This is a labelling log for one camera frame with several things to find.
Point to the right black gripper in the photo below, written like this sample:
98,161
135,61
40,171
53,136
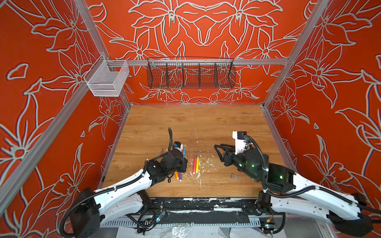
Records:
227,156

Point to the white slotted cable duct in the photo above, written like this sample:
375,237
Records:
128,223

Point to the yellow marker pen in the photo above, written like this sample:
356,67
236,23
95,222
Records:
197,164

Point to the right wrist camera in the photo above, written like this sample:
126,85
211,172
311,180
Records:
240,141

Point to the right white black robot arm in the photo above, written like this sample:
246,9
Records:
285,191

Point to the black wire mesh basket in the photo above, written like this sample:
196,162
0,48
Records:
190,73

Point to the white wire mesh basket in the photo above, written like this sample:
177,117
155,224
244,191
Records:
106,78

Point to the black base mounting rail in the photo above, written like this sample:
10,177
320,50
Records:
246,205

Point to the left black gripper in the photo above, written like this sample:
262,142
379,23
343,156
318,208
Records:
183,161

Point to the pink marker pen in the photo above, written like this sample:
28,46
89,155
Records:
194,163

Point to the right base cable connector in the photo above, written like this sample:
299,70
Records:
269,226

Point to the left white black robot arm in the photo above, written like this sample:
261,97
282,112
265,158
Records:
92,209

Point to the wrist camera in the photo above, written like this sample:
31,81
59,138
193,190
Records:
178,145
240,141

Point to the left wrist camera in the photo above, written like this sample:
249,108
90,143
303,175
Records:
178,145

